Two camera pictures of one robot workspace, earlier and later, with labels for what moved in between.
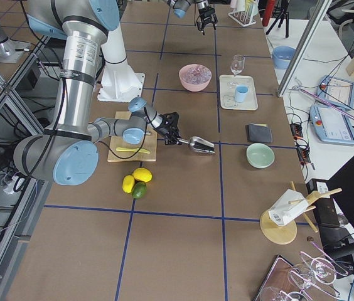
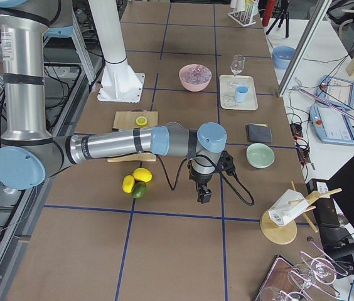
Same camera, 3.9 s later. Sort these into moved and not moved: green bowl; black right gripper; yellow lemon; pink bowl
Moved: black right gripper
Not moved: pink bowl; yellow lemon; green bowl
